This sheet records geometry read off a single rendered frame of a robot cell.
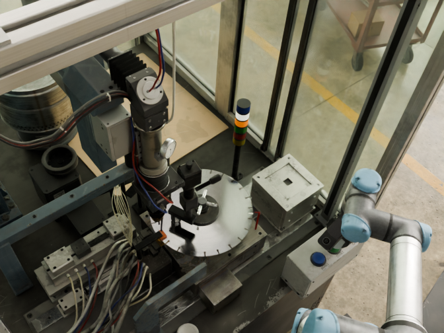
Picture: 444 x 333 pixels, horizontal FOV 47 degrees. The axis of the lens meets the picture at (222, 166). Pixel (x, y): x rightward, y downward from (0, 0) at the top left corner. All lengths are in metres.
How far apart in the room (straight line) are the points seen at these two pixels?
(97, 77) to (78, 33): 0.72
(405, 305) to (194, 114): 1.29
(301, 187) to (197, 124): 0.57
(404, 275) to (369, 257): 1.54
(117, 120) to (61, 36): 0.71
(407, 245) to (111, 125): 0.76
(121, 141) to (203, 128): 0.93
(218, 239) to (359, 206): 0.46
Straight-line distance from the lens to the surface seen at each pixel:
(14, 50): 0.47
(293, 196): 1.77
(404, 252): 1.31
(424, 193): 3.15
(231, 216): 1.64
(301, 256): 1.66
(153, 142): 1.19
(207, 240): 1.59
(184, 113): 2.18
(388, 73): 1.39
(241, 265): 1.77
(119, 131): 1.20
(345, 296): 2.65
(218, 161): 2.02
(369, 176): 1.41
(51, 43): 0.48
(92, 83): 1.19
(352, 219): 1.35
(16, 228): 1.57
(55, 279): 1.69
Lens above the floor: 2.33
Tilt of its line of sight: 52 degrees down
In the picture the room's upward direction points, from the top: 6 degrees clockwise
